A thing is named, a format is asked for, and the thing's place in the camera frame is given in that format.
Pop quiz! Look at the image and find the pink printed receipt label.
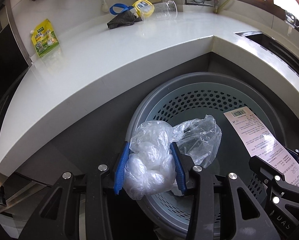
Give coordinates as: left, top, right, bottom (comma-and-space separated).
224, 107, 299, 187

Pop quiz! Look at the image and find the clear plastic bag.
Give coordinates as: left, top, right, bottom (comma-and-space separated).
123, 115, 222, 200

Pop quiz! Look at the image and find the grey perforated trash bin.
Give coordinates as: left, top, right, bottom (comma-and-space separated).
123, 73, 285, 239

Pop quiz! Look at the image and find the black kitchen sink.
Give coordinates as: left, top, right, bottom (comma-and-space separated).
236, 31, 299, 75

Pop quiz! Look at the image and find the black range hood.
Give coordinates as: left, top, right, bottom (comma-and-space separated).
0, 0, 32, 105

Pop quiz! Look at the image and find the yellow green refill pouch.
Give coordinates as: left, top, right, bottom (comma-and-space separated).
31, 19, 59, 57

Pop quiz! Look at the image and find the glass mug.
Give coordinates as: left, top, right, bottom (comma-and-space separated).
284, 10, 299, 28

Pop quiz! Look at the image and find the clear plastic cup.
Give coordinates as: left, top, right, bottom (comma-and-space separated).
142, 0, 178, 22

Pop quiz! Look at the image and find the black crumpled bag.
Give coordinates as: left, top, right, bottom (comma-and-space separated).
107, 10, 142, 29

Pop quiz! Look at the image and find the yellow-rimmed clear lid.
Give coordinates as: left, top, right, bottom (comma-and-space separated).
133, 0, 154, 18

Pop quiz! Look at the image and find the blue strap loop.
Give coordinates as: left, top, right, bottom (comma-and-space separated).
109, 3, 135, 16

